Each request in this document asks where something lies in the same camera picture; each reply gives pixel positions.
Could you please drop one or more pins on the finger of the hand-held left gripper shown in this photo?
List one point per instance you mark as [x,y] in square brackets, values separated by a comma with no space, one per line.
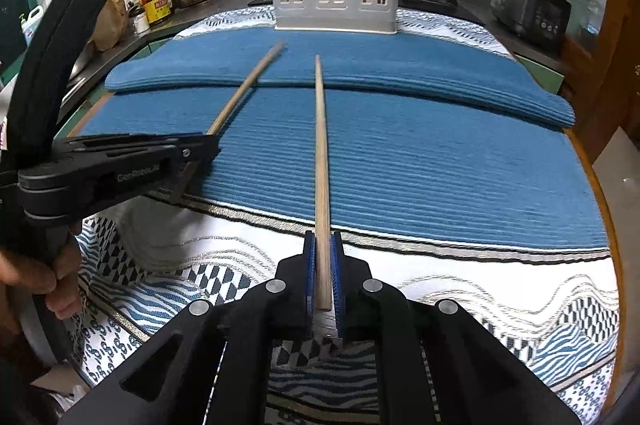
[205,145]

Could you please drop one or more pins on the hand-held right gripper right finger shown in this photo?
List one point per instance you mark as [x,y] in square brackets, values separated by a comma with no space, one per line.
[337,290]

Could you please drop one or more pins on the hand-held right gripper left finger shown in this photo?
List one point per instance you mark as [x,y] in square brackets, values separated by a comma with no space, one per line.
[309,285]

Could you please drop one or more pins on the wooden chopstick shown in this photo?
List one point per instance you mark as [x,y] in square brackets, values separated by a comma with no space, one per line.
[322,180]
[245,89]

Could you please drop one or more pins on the person's left hand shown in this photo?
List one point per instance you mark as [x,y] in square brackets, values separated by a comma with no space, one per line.
[30,275]

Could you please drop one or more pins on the small white jar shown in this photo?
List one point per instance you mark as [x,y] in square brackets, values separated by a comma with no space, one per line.
[140,25]

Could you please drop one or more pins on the blue white patterned tablecloth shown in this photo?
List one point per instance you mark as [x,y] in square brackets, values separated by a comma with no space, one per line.
[425,165]

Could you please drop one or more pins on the brown round chopping block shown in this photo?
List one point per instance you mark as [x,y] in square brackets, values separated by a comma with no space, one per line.
[110,25]

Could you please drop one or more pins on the white plastic jug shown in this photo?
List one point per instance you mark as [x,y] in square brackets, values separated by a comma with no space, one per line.
[32,27]

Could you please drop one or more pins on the blue ribbed placemat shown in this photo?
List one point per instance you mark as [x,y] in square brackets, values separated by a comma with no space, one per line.
[400,70]

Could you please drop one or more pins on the black countertop appliance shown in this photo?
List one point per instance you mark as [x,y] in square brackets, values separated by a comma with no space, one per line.
[530,10]

